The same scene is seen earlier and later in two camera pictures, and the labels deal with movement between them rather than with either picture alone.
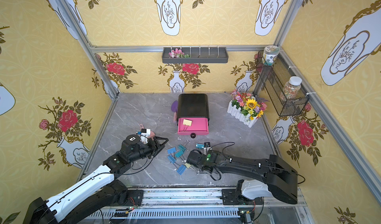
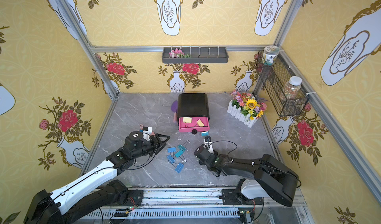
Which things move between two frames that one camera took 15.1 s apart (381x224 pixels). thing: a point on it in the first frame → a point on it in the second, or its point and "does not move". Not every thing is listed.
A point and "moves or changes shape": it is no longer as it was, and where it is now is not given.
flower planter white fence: x=246 y=108 does not move
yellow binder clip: x=187 y=122 moves or changes shape
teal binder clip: x=199 y=145 moves or changes shape
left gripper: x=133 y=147 does not move
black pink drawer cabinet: x=193 y=114 does not move
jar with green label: x=270 y=53 does not move
